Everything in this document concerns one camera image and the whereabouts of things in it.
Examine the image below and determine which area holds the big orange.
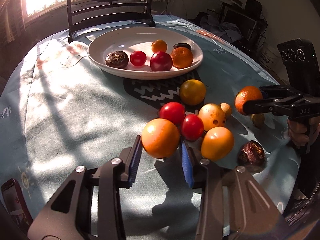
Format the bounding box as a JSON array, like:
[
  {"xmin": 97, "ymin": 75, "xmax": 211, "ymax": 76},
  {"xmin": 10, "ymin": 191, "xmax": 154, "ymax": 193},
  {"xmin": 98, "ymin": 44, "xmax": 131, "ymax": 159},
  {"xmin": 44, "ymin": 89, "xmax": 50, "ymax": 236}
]
[{"xmin": 234, "ymin": 86, "xmax": 263, "ymax": 115}]

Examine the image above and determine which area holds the small tan fruit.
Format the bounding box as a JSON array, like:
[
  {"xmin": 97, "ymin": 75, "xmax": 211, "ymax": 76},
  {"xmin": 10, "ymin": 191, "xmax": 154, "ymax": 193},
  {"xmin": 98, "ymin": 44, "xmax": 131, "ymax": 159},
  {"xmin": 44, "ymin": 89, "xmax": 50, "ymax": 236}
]
[{"xmin": 220, "ymin": 102, "xmax": 232, "ymax": 119}]

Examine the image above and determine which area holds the yellow orange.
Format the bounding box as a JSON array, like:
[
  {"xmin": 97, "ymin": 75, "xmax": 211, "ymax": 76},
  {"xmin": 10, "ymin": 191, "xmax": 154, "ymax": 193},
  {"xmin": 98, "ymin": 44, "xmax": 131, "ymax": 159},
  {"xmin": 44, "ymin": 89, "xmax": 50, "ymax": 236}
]
[{"xmin": 201, "ymin": 126, "xmax": 234, "ymax": 161}]

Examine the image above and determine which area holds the small red tomato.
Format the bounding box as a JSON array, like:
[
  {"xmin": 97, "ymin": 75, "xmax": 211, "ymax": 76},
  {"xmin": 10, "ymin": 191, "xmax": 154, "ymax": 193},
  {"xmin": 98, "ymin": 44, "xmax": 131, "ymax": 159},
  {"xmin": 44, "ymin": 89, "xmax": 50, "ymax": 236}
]
[{"xmin": 181, "ymin": 114, "xmax": 204, "ymax": 141}]

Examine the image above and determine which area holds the dark wrinkled fruit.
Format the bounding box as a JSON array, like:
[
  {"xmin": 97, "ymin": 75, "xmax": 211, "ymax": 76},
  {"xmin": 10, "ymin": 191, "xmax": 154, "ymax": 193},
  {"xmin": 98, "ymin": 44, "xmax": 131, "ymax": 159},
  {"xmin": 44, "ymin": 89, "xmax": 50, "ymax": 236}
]
[{"xmin": 237, "ymin": 140, "xmax": 266, "ymax": 173}]

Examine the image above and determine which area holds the yellow orange fruit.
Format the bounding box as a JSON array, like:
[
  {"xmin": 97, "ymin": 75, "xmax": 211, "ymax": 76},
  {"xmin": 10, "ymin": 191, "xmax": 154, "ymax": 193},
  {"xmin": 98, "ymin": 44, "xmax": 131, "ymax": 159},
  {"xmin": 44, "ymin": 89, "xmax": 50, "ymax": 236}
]
[{"xmin": 179, "ymin": 79, "xmax": 206, "ymax": 106}]

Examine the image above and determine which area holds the large mandarin orange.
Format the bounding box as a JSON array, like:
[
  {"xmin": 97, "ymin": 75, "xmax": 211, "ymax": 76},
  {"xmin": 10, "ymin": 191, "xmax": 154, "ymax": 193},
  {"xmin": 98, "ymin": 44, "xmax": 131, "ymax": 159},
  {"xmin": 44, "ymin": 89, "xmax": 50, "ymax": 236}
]
[{"xmin": 171, "ymin": 47, "xmax": 193, "ymax": 69}]

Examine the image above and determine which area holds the small dark date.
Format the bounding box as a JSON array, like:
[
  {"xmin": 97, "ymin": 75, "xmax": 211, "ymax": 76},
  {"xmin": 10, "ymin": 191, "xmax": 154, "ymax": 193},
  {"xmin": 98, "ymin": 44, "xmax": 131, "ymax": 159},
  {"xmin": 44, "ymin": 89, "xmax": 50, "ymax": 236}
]
[{"xmin": 173, "ymin": 43, "xmax": 191, "ymax": 50}]

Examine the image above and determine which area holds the dark mangosteen fruit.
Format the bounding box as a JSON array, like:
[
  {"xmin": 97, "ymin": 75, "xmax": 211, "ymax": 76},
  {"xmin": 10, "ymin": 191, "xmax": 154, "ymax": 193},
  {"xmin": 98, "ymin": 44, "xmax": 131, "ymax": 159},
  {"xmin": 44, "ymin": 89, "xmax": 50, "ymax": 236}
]
[{"xmin": 105, "ymin": 51, "xmax": 129, "ymax": 69}]

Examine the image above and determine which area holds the red tomato back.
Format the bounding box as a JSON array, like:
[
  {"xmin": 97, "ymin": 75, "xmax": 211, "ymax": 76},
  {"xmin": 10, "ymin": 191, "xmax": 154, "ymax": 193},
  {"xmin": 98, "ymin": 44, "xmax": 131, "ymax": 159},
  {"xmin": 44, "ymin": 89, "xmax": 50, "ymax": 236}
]
[{"xmin": 130, "ymin": 50, "xmax": 147, "ymax": 67}]

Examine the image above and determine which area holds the large dark red plum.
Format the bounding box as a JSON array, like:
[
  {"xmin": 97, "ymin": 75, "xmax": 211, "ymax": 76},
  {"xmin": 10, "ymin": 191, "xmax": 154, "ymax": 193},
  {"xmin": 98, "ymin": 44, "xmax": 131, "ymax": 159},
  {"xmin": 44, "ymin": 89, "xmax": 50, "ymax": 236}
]
[{"xmin": 150, "ymin": 51, "xmax": 172, "ymax": 72}]

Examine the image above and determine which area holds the small orange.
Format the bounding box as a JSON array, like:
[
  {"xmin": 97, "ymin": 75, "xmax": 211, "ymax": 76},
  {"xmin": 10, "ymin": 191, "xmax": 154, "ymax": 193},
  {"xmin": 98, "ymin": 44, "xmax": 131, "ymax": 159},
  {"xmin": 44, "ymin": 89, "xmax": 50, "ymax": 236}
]
[{"xmin": 151, "ymin": 40, "xmax": 168, "ymax": 53}]

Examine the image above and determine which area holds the small green-yellow citrus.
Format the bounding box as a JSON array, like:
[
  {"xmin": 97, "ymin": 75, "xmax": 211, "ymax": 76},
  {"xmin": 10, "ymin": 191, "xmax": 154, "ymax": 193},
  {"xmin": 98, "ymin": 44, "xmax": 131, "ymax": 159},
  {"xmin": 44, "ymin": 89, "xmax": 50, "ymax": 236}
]
[{"xmin": 251, "ymin": 113, "xmax": 265, "ymax": 128}]

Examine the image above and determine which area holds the person's right hand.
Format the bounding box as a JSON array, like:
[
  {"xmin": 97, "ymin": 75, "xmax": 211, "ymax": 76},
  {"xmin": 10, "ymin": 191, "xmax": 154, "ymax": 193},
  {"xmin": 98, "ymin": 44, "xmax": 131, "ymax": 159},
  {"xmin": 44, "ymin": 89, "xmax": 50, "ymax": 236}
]
[{"xmin": 287, "ymin": 116, "xmax": 319, "ymax": 147}]

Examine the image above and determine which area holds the clutter pile of clothes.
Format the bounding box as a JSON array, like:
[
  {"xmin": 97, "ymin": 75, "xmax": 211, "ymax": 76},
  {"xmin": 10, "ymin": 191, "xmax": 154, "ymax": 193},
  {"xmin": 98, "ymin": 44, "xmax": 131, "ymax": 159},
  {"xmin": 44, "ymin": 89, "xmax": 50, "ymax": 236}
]
[{"xmin": 195, "ymin": 10, "xmax": 256, "ymax": 44}]

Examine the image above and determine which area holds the light blue tablecloth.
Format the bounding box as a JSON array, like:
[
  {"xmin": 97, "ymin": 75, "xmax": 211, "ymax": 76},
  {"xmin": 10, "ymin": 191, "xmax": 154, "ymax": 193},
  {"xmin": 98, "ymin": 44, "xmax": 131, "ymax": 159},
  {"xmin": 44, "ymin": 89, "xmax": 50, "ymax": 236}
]
[{"xmin": 1, "ymin": 15, "xmax": 300, "ymax": 239}]

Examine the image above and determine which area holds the white oval plate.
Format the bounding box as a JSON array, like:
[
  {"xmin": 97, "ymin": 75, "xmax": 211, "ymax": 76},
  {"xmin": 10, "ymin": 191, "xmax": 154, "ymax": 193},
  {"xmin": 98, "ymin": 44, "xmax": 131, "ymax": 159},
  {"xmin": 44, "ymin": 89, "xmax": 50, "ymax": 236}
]
[{"xmin": 87, "ymin": 27, "xmax": 203, "ymax": 80}]

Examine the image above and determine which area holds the smartphone on table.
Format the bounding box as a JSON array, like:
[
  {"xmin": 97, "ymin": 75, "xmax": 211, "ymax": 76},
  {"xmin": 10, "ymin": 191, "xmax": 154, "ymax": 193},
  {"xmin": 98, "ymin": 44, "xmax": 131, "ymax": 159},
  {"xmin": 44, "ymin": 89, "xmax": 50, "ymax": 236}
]
[{"xmin": 1, "ymin": 178, "xmax": 33, "ymax": 235}]

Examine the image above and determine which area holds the decorative round screen stand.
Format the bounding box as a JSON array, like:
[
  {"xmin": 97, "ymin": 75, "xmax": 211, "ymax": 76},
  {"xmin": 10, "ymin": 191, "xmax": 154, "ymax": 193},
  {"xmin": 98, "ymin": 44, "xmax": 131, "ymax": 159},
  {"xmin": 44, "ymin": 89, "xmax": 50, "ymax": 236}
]
[{"xmin": 66, "ymin": 0, "xmax": 155, "ymax": 43}]

